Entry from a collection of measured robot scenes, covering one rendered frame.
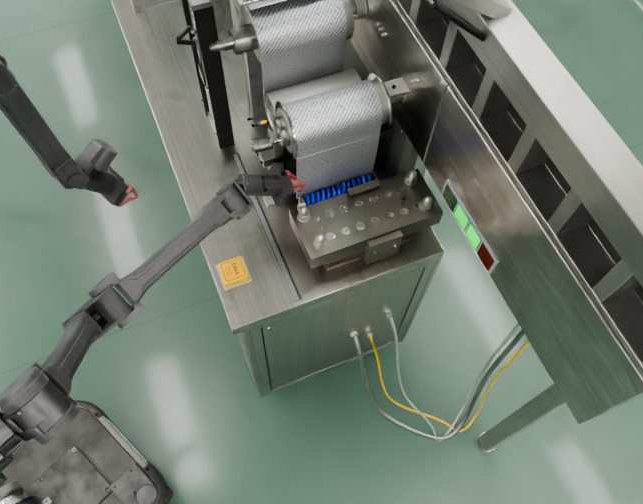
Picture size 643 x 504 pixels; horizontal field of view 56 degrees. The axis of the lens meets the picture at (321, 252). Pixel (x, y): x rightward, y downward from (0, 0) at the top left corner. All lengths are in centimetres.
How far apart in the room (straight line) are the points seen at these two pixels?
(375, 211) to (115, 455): 127
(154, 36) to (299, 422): 156
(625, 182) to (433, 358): 167
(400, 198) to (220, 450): 129
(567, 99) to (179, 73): 140
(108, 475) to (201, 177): 109
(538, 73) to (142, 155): 230
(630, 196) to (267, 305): 99
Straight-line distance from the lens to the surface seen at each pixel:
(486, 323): 275
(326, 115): 151
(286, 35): 160
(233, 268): 172
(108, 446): 235
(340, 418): 252
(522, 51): 123
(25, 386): 106
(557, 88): 119
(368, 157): 169
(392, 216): 169
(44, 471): 241
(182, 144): 200
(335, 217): 166
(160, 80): 219
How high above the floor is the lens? 246
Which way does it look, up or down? 62 degrees down
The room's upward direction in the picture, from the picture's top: 4 degrees clockwise
